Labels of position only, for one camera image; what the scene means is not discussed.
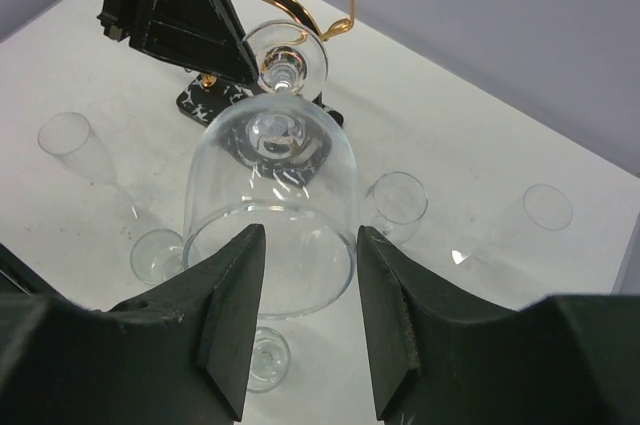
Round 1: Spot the clear champagne flute left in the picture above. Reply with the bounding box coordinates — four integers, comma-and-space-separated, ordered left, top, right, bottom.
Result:
37, 112, 154, 233

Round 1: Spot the short clear glass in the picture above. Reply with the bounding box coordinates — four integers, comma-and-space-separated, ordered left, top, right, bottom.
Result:
247, 326, 291, 393
130, 229, 184, 285

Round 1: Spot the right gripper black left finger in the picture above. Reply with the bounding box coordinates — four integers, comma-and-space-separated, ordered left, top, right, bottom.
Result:
1, 224, 265, 424

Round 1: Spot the gold wine glass rack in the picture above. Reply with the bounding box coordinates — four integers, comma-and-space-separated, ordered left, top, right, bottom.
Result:
34, 0, 402, 186

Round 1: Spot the short clear glass left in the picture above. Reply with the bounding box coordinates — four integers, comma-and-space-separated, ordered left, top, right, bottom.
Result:
130, 229, 184, 285

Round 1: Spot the clear wine glass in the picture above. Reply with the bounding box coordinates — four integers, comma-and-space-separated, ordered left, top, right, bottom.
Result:
182, 20, 357, 320
360, 171, 429, 245

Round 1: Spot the clear champagne flute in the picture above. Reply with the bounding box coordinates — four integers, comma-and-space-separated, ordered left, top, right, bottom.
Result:
450, 183, 573, 288
37, 112, 154, 233

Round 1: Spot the short clear glass right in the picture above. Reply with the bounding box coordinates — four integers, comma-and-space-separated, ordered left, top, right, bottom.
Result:
247, 326, 291, 393

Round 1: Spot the clear champagne flute right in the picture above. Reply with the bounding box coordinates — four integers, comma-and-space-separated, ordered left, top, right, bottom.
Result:
450, 183, 573, 288

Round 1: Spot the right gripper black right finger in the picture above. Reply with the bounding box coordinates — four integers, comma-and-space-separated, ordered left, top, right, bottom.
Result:
357, 227, 639, 424

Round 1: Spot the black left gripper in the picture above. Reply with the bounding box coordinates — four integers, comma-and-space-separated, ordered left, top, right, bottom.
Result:
98, 0, 258, 85

